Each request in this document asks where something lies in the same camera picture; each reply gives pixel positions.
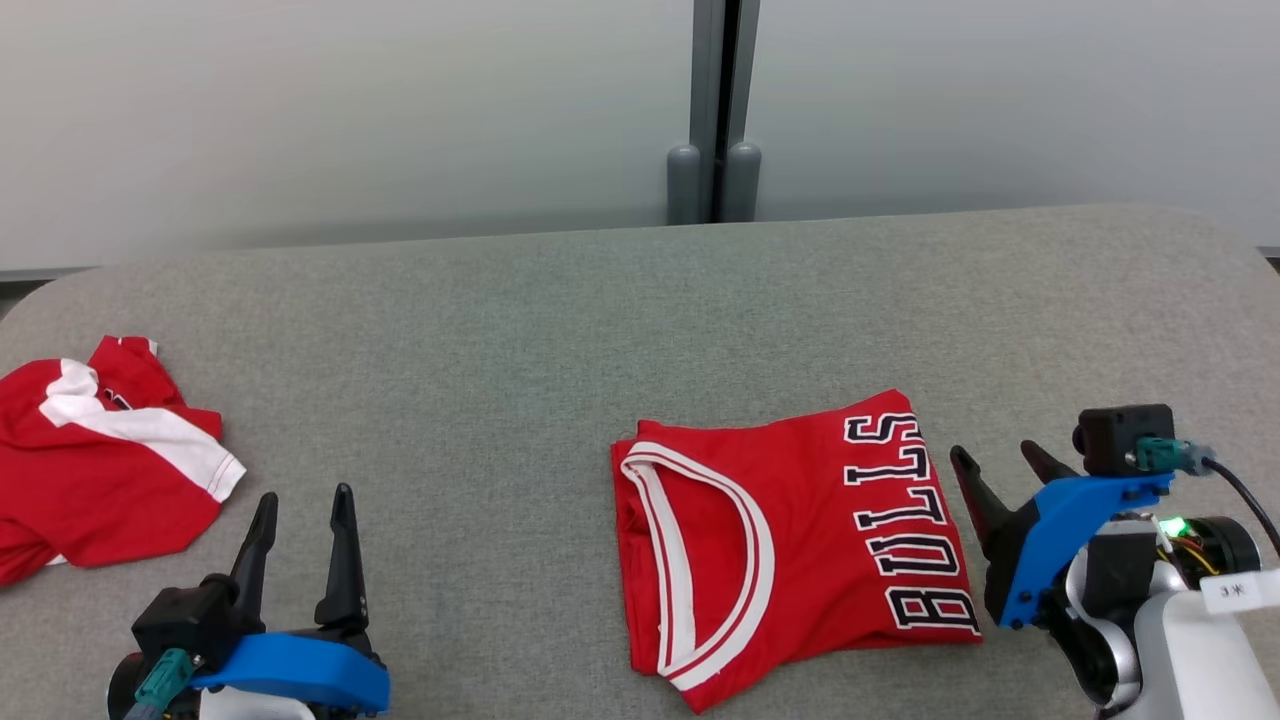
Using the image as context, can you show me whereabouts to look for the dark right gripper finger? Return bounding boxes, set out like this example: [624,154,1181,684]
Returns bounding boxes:
[1020,440,1081,486]
[950,445,1016,561]

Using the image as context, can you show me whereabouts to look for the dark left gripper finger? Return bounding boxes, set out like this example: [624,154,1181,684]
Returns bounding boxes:
[228,492,279,627]
[315,484,369,632]

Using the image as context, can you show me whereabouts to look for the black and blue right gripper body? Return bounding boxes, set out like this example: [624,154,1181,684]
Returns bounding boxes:
[985,473,1173,629]

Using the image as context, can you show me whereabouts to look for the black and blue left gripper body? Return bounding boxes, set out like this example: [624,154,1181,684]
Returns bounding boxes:
[190,625,391,716]

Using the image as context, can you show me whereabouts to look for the red Bulls jersey white sleeves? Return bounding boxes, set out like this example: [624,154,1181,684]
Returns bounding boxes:
[610,388,984,715]

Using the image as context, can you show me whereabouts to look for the red shirt white sleeves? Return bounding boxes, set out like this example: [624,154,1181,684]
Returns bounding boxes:
[0,336,248,586]

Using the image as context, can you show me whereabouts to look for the white paper label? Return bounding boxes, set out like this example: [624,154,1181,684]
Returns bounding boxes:
[1200,570,1280,614]

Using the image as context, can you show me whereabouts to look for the right camera cable teal plug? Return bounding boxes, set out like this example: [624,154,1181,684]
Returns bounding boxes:
[1135,437,1280,557]

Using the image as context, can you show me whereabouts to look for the camera cable teal plug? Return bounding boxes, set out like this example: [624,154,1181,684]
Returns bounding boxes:
[1135,437,1280,557]
[120,648,197,720]

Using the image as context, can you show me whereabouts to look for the left camera cable teal plug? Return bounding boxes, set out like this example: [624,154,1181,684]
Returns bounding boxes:
[120,648,197,720]

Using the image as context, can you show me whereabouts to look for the grey cylinder post bumper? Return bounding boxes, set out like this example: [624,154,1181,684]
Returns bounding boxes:
[722,142,762,223]
[667,144,704,226]

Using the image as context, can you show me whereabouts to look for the grey partition post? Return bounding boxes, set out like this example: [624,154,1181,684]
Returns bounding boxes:
[690,0,761,224]

